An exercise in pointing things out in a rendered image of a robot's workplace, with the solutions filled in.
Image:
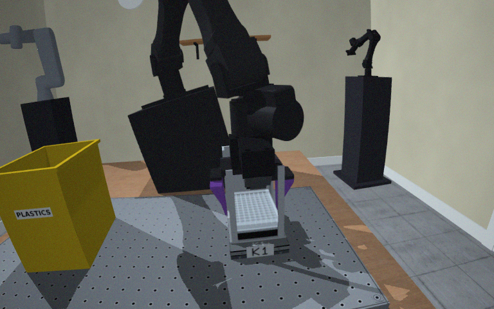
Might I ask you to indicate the yellow open-top bin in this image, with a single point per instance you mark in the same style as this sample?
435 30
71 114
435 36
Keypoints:
57 217

